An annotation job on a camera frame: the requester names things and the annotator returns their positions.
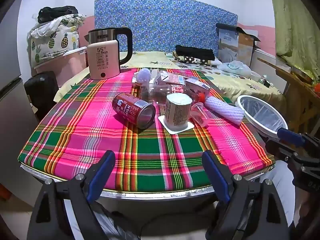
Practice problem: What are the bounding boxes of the black folded clothes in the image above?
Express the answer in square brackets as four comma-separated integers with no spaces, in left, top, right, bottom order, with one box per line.
[175,44,215,61]

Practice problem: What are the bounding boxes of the white fluffy ball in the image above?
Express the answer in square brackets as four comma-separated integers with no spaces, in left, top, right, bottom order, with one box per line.
[136,68,152,84]

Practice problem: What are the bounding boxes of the steel electric kettle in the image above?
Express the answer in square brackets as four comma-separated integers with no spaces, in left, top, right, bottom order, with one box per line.
[85,27,133,67]

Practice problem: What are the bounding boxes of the open cardboard box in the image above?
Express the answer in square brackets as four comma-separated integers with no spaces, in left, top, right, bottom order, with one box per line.
[216,23,260,67]

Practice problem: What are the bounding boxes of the brown polka dot cloth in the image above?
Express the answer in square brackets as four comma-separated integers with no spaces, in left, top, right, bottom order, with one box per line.
[174,54,215,65]

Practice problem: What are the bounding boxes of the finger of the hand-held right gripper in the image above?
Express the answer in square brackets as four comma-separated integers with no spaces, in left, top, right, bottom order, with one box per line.
[277,127,320,147]
[265,139,304,160]

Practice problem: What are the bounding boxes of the tan printed yogurt cup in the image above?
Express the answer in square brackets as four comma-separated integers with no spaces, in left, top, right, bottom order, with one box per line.
[158,93,195,133]

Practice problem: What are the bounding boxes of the pink green plaid tablecloth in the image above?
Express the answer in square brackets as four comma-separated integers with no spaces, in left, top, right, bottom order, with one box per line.
[18,67,275,193]

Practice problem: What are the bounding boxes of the red drink can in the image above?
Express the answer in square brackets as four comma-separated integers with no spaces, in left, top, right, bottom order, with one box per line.
[112,92,156,130]

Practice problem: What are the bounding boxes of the white cabinet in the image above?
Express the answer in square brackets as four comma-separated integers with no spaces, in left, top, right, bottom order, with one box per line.
[251,47,293,95]

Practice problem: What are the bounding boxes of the metal basin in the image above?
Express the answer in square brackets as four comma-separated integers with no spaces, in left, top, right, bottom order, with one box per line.
[291,65,315,80]

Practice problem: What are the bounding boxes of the green curtain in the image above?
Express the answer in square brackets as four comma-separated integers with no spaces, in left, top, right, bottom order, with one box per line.
[267,0,320,80]

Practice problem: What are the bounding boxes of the clear pink plastic cup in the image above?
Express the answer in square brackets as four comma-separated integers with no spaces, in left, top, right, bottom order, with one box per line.
[190,102,215,128]

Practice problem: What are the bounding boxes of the clear plastic bottle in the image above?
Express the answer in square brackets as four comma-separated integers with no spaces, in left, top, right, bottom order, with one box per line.
[139,84,207,105]

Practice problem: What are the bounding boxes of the white green printed plastic bag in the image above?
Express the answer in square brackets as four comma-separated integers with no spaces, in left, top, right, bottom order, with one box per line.
[217,60,252,77]

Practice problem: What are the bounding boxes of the person's light grey pants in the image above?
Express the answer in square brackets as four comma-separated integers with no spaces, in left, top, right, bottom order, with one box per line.
[260,160,300,230]

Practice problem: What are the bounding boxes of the black suitcase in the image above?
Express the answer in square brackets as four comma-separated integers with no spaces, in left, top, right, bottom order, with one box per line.
[24,71,59,120]

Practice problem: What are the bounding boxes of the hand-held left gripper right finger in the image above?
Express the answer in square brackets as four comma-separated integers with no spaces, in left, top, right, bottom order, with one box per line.
[201,150,290,240]

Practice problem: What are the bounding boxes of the small dark bottle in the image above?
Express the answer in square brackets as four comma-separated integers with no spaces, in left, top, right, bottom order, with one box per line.
[260,75,273,88]

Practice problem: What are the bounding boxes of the black bag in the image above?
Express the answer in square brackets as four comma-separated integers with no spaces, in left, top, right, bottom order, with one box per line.
[37,6,78,23]

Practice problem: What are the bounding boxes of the white round trash bin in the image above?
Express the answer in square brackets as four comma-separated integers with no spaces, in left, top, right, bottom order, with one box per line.
[236,95,289,139]

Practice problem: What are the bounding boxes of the wooden folding table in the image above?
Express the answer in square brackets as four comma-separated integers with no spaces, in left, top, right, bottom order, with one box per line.
[257,57,320,140]

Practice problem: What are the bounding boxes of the pink storage box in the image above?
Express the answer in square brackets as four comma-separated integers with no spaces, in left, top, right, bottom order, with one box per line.
[34,47,88,88]

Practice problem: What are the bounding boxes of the white foam net sleeve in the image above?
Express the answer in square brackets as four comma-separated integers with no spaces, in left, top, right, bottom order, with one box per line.
[205,95,245,125]

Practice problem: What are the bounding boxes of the blue floral headboard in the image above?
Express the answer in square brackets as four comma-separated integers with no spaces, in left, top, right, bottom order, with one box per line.
[94,0,238,53]

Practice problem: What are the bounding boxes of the pineapple print bedding bag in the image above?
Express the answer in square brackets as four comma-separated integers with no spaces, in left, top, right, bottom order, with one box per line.
[27,14,87,67]

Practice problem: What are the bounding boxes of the grey refrigerator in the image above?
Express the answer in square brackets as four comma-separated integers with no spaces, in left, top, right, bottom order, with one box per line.
[0,0,43,205]

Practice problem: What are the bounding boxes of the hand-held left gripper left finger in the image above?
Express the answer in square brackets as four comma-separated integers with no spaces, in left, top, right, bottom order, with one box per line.
[29,150,117,240]

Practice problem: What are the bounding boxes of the clear bin liner bag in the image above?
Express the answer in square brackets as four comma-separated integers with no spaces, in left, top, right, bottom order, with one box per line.
[241,99,287,133]

